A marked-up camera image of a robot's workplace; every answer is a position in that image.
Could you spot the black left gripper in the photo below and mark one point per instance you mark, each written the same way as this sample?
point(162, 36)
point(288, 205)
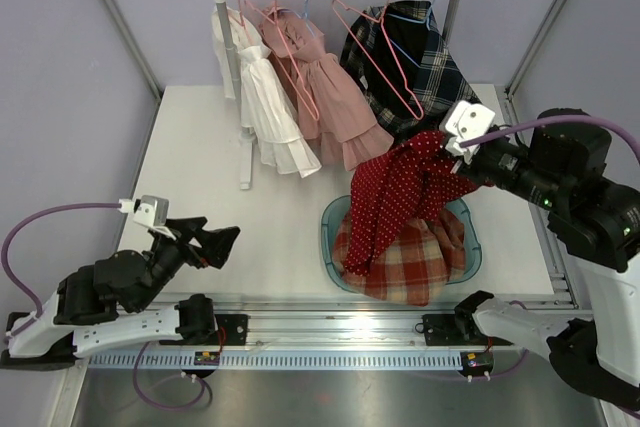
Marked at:
point(216, 244)

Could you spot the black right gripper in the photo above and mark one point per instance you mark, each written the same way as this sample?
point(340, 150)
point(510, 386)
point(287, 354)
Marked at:
point(474, 161)

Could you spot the red dotted garment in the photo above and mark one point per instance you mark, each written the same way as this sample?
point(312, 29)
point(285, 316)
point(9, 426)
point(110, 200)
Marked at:
point(414, 180)

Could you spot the red plaid skirt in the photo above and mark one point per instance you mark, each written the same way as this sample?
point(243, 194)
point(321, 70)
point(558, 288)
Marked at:
point(416, 267)

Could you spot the pink hanger of red garment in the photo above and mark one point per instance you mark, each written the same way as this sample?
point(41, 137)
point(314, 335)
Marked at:
point(273, 19)

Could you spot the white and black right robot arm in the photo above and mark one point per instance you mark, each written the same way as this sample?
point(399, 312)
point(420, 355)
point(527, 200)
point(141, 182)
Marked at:
point(556, 162)

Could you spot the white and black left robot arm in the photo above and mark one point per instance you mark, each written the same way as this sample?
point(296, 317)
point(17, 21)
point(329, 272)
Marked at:
point(107, 304)

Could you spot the navy plaid skirt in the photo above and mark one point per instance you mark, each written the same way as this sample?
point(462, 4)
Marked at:
point(404, 98)

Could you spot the blue hanger of pink dress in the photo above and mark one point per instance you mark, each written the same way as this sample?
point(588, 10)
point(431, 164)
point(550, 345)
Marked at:
point(305, 17)

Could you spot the pink hanger of white dress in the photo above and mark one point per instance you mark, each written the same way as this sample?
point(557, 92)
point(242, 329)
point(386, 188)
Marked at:
point(237, 2)

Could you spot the teal plastic basin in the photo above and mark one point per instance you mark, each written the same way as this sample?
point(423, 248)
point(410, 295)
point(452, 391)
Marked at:
point(335, 212)

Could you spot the white dress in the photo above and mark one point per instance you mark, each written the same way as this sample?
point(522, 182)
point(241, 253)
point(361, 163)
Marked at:
point(249, 76)

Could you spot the pink ruffled dress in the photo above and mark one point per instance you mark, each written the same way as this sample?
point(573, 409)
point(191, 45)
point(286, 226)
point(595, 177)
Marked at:
point(348, 131)

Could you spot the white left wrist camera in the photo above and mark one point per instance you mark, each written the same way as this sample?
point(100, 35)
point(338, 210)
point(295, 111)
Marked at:
point(149, 212)

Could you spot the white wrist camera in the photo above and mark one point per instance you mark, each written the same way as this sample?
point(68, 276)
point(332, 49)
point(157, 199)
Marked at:
point(464, 122)
point(149, 212)

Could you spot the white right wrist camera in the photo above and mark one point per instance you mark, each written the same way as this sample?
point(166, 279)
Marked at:
point(464, 122)

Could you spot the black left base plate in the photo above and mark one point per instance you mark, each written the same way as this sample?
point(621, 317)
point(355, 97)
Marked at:
point(231, 328)

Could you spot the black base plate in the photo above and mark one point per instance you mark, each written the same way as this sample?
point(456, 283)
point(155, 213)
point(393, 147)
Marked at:
point(442, 330)
point(231, 328)

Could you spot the aluminium mounting rail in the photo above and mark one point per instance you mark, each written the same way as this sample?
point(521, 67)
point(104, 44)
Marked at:
point(272, 326)

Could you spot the white slotted cable duct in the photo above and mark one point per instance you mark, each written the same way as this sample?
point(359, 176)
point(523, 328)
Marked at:
point(281, 360)

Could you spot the blue wire hanger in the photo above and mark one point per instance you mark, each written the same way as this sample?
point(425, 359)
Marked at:
point(425, 21)

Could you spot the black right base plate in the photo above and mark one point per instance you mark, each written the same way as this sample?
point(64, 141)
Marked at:
point(442, 330)

